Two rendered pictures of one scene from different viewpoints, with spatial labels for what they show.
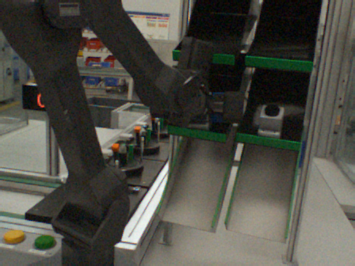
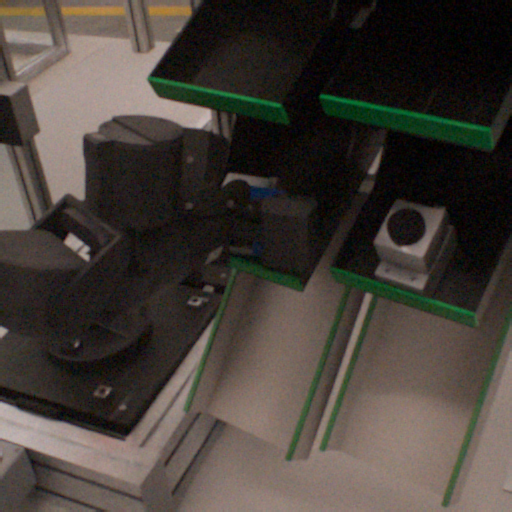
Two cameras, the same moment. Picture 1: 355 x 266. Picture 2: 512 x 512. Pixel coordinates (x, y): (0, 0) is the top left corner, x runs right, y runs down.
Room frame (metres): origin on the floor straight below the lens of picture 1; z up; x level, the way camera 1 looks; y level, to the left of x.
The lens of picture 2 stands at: (0.22, -0.25, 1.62)
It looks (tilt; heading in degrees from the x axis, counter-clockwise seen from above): 36 degrees down; 20
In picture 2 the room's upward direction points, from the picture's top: 7 degrees counter-clockwise
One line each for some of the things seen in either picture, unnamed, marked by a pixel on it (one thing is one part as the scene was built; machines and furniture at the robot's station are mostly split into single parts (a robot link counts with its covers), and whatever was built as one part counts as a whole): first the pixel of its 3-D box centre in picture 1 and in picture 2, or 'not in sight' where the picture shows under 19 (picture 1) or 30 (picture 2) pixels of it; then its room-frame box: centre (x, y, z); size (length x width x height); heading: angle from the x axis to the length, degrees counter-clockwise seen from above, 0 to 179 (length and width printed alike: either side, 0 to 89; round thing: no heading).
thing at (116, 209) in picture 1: (88, 216); not in sight; (0.45, 0.11, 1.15); 0.09 x 0.07 x 0.06; 56
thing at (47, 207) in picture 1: (91, 203); (100, 338); (0.88, 0.21, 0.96); 0.24 x 0.24 x 0.02; 81
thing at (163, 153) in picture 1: (142, 138); not in sight; (1.37, 0.13, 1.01); 0.24 x 0.24 x 0.13; 81
